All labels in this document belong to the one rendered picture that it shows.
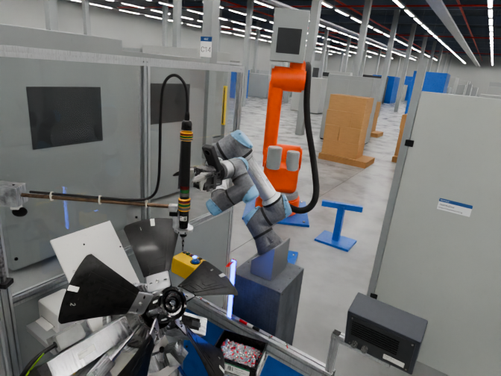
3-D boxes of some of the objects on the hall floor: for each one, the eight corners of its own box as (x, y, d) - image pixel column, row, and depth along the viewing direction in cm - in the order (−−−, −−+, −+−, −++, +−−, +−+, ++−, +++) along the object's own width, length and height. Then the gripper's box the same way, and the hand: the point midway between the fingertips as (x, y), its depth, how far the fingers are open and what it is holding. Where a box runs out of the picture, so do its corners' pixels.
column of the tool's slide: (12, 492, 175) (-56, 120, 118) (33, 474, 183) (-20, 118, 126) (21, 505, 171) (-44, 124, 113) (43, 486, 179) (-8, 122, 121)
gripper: (233, 188, 141) (197, 201, 124) (205, 179, 148) (167, 190, 132) (235, 166, 138) (198, 177, 121) (206, 158, 146) (167, 167, 129)
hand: (184, 175), depth 126 cm, fingers open, 8 cm apart
